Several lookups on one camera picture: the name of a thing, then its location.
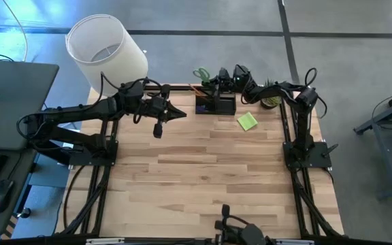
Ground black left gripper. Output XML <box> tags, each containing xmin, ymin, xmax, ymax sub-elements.
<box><xmin>136</xmin><ymin>84</ymin><xmax>188</xmax><ymax>139</ymax></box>

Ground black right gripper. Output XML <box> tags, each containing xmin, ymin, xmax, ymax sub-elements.
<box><xmin>209</xmin><ymin>67</ymin><xmax>235</xmax><ymax>93</ymax></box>

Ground green handled scissors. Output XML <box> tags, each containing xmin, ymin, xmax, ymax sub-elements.
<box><xmin>192</xmin><ymin>66</ymin><xmax>212</xmax><ymax>84</ymax></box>

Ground orange wooden pencil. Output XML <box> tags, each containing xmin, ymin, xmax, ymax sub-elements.
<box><xmin>188</xmin><ymin>83</ymin><xmax>210</xmax><ymax>98</ymax></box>

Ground black mesh desk organizer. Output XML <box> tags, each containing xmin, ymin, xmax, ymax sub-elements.
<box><xmin>195</xmin><ymin>88</ymin><xmax>238</xmax><ymax>116</ymax></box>

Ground green sticky note pad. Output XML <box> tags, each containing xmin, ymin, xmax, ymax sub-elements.
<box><xmin>236</xmin><ymin>112</ymin><xmax>259</xmax><ymax>132</ymax></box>

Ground small potted green plant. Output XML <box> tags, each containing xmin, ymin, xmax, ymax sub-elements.
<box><xmin>259</xmin><ymin>78</ymin><xmax>282</xmax><ymax>110</ymax></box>

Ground white shade silver table lamp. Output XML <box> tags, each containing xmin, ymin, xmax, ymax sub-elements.
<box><xmin>65</xmin><ymin>13</ymin><xmax>149</xmax><ymax>98</ymax></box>

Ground dark grey desk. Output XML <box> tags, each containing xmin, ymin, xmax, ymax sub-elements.
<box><xmin>0</xmin><ymin>59</ymin><xmax>60</xmax><ymax>236</ymax></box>

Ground blue metal cart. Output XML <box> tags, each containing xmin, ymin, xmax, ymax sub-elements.
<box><xmin>353</xmin><ymin>83</ymin><xmax>392</xmax><ymax>200</ymax></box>

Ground black computer mouse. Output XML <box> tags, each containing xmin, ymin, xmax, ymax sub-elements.
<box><xmin>0</xmin><ymin>179</ymin><xmax>15</xmax><ymax>214</ymax></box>

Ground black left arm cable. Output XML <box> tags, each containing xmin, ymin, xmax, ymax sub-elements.
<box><xmin>99</xmin><ymin>71</ymin><xmax>165</xmax><ymax>125</ymax></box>

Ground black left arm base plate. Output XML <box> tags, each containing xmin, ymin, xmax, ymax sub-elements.
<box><xmin>68</xmin><ymin>140</ymin><xmax>119</xmax><ymax>167</ymax></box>

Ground black right arm cable loop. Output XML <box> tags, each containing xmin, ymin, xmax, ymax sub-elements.
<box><xmin>304</xmin><ymin>67</ymin><xmax>329</xmax><ymax>119</ymax></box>

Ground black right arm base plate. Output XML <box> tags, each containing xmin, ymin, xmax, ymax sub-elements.
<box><xmin>282</xmin><ymin>141</ymin><xmax>333</xmax><ymax>169</ymax></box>

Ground black base plate lever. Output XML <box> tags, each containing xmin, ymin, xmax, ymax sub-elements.
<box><xmin>321</xmin><ymin>143</ymin><xmax>339</xmax><ymax>159</ymax></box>

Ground silver bracket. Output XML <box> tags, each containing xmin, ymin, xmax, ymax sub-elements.
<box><xmin>276</xmin><ymin>239</ymin><xmax>315</xmax><ymax>245</ymax></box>
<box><xmin>85</xmin><ymin>238</ymin><xmax>125</xmax><ymax>245</ymax></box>

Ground black aluminium table frame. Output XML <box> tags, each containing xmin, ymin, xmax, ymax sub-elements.
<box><xmin>55</xmin><ymin>75</ymin><xmax>346</xmax><ymax>245</ymax></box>

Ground white floor cable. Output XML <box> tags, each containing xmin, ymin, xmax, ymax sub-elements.
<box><xmin>1</xmin><ymin>0</ymin><xmax>29</xmax><ymax>62</ymax></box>

